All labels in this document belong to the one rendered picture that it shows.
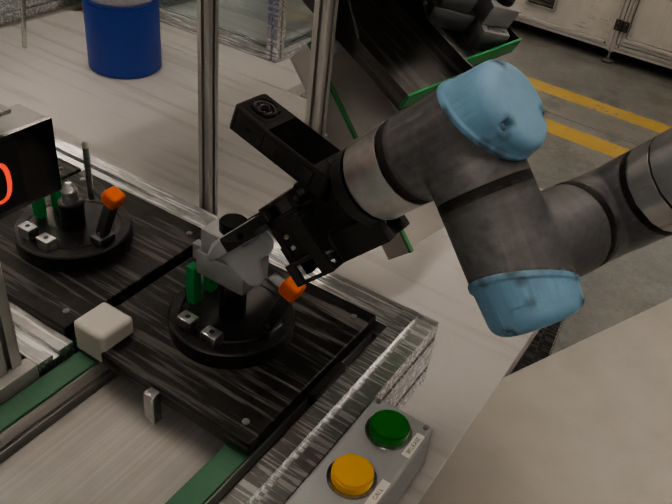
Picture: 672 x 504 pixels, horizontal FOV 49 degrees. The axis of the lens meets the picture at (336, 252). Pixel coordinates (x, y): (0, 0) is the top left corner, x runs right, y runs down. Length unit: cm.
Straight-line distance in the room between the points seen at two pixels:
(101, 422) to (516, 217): 49
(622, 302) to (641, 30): 240
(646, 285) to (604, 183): 225
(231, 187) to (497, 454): 65
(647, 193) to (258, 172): 86
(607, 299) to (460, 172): 220
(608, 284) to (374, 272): 176
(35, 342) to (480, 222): 53
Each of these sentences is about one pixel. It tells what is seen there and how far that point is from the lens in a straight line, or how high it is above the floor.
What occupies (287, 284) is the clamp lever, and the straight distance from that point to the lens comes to 73.
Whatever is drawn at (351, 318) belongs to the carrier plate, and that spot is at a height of 97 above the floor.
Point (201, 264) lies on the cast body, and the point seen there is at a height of 106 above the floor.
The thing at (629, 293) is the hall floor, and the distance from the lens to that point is 278.
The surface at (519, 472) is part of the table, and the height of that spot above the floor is 86.
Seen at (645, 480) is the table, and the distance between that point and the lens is 96.
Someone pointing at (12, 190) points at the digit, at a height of 119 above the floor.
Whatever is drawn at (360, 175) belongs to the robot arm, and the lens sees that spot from 58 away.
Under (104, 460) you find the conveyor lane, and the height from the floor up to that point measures 92.
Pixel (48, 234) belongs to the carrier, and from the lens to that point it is 93.
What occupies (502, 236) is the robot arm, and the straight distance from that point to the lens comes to 53.
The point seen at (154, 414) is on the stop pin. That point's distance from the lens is 79.
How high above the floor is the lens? 153
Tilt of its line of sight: 36 degrees down
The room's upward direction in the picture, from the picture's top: 7 degrees clockwise
